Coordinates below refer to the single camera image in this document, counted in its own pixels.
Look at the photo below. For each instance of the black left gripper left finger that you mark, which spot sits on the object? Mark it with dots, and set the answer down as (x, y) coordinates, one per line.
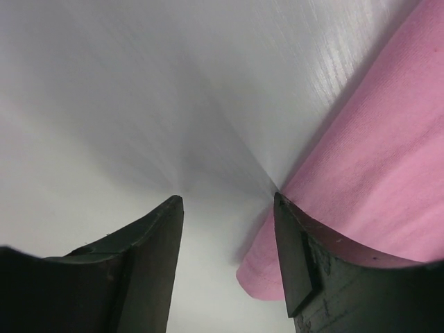
(122, 282)

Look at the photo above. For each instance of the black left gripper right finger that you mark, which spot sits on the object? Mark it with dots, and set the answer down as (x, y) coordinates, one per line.
(334, 284)

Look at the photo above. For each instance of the pink t shirt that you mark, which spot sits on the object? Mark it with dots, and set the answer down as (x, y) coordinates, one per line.
(376, 176)

